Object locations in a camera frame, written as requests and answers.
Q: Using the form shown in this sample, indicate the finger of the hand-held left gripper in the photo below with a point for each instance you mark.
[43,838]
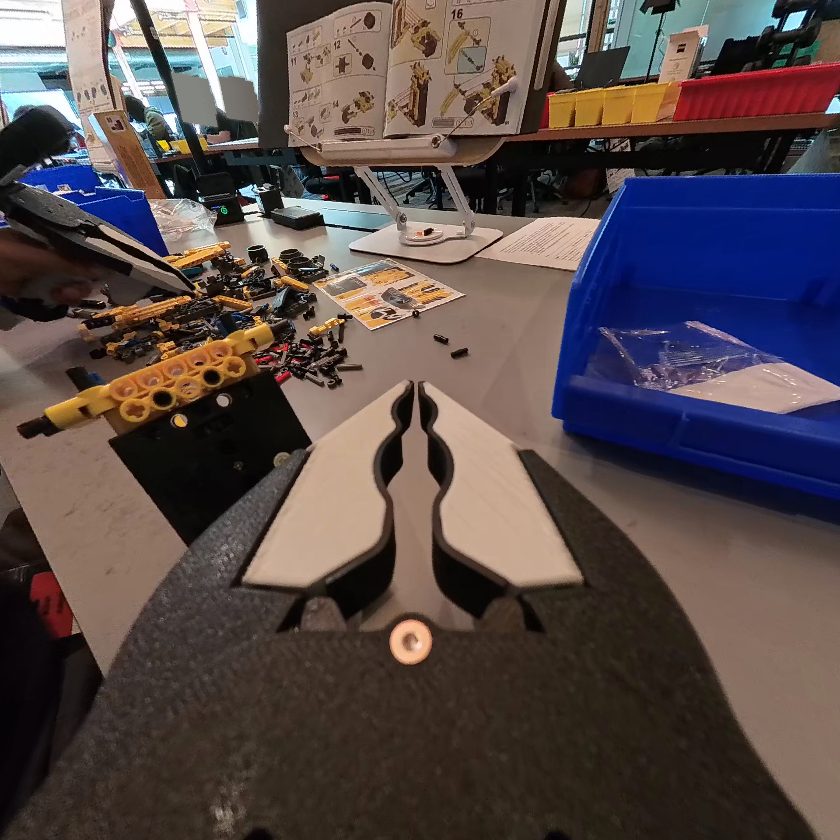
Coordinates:
[138,279]
[141,253]

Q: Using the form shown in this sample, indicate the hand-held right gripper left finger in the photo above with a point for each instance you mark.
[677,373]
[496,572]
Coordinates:
[315,518]

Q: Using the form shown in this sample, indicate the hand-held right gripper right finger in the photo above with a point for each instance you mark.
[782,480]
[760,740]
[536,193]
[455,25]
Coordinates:
[499,518]

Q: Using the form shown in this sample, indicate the pile of toy brick pieces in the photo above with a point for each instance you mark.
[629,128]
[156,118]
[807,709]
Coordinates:
[197,308]

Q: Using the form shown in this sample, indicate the yellow black toy brick assembly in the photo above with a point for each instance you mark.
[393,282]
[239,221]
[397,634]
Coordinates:
[164,387]

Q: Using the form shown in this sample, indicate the person's left hand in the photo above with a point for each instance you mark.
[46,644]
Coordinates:
[33,262]

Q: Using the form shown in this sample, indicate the crumpled clear plastic bag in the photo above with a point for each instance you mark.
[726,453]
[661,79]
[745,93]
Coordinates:
[180,216]

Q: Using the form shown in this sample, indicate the brown cardboard box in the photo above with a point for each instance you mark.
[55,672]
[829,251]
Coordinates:
[124,151]

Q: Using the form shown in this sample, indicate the small black box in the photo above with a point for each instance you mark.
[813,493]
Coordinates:
[269,197]

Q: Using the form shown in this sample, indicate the white printed poster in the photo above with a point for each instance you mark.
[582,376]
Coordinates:
[85,59]

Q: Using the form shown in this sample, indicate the flat black adapter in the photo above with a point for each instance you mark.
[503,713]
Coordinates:
[298,218]

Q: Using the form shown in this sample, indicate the black slanted pole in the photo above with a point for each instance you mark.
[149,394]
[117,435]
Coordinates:
[161,72]

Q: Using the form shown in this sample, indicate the yellow sticker sheet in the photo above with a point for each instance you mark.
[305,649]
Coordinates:
[367,295]

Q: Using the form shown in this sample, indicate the white book stand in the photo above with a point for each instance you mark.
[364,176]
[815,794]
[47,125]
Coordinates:
[380,243]

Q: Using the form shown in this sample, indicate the printed white paper sheet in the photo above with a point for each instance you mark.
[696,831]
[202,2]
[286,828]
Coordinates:
[544,243]

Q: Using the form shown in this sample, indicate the open instruction booklet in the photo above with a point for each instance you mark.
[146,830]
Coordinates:
[420,79]

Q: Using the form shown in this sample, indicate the person's dark clothing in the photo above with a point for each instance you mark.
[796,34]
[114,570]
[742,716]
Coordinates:
[26,689]

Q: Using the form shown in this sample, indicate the large blue storage bin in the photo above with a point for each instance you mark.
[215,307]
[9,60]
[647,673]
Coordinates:
[722,243]

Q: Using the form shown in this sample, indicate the yellow storage bin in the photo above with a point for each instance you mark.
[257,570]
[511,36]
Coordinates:
[589,109]
[562,111]
[649,103]
[618,106]

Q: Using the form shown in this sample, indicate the long wooden table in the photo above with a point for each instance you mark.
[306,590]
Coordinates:
[656,129]

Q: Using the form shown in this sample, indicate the black laptop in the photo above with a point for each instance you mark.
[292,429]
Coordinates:
[604,65]

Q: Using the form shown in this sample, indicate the white sign card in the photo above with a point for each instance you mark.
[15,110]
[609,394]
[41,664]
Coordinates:
[679,59]

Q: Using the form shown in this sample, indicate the red storage bin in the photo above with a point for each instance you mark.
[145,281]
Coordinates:
[754,95]

